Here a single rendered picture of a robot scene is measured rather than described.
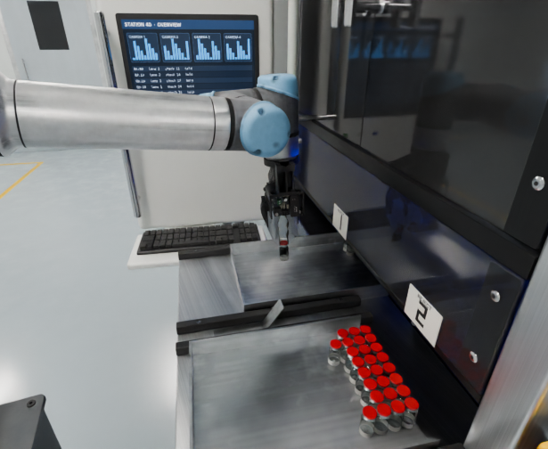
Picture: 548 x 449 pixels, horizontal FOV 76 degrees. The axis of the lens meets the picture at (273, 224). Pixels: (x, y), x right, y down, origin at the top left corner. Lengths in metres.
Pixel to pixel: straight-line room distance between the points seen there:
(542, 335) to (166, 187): 1.10
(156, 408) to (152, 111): 1.48
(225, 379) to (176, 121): 0.44
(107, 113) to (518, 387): 0.57
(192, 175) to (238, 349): 0.71
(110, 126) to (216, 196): 0.85
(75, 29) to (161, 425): 5.11
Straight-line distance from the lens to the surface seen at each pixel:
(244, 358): 0.71
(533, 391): 0.50
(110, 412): 1.85
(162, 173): 1.27
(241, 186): 1.28
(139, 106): 0.48
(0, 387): 2.18
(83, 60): 5.89
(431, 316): 0.61
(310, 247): 1.03
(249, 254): 0.99
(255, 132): 0.50
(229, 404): 0.65
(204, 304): 0.83
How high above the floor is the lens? 1.40
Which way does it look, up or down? 27 degrees down
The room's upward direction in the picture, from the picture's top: straight up
